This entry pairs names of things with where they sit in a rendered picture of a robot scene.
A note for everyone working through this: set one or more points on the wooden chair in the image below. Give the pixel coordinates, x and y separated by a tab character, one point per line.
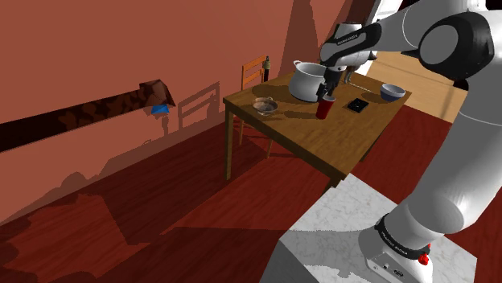
253	74

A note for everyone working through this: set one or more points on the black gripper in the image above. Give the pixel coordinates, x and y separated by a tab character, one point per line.
328	83

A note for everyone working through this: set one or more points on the red plastic cup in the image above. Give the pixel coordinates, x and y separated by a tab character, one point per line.
324	108

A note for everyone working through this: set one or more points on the blue and white bowl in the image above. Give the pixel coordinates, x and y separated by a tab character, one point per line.
392	92

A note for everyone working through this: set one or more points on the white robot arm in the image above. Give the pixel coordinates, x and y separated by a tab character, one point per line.
462	164

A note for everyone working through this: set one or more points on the wooden table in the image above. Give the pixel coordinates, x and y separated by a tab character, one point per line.
333	133

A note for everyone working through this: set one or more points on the marble robot stand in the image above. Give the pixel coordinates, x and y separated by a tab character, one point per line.
345	219

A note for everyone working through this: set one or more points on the dark brown patterned beam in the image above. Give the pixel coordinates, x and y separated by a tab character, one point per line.
78	115

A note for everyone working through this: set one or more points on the white cooking pot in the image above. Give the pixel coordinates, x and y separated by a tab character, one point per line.
308	83

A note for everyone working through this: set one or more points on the black flat square device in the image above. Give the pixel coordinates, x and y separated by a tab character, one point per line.
357	105

